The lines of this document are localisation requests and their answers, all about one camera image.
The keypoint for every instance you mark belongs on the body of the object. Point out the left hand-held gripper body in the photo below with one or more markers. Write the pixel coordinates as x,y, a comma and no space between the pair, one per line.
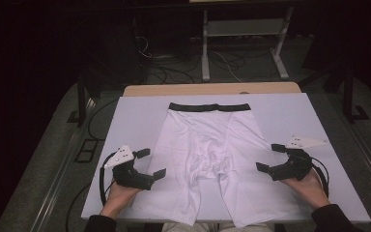
129,176

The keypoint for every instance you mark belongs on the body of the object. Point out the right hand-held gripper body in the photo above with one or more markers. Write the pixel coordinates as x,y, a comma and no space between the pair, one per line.
292,166

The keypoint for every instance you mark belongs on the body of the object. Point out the white shorts with black waistband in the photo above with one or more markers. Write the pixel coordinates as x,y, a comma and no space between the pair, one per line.
206,145

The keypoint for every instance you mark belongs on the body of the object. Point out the person's left hand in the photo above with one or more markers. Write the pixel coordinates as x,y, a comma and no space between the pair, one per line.
118,198

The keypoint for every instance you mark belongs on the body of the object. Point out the person's right hand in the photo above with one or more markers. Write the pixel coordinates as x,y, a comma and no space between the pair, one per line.
309,190

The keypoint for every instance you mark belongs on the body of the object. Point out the white board table cover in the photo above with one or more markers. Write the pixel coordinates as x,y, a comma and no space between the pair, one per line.
135,122

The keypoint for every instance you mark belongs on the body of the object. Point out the person's legs in beige trousers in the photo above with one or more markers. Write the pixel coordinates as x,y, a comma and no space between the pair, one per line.
180,227

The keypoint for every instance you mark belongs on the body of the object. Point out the black metal stand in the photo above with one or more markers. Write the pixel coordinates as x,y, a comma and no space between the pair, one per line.
348,96
81,103

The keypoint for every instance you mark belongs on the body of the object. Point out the wooden table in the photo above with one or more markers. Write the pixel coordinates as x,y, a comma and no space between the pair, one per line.
206,88

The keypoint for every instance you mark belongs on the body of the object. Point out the black floor outlet frame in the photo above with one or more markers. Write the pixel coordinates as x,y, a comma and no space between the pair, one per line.
86,150

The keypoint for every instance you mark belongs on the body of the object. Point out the white metal desk frame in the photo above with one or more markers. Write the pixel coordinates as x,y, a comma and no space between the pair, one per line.
244,27

